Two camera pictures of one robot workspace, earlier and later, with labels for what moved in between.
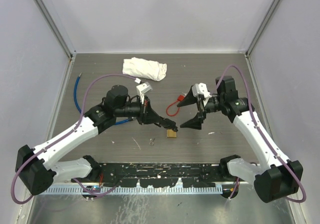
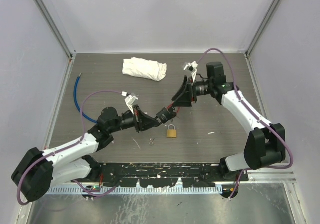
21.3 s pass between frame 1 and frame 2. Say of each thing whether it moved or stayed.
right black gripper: moved
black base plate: stayed
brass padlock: stayed
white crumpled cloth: stayed
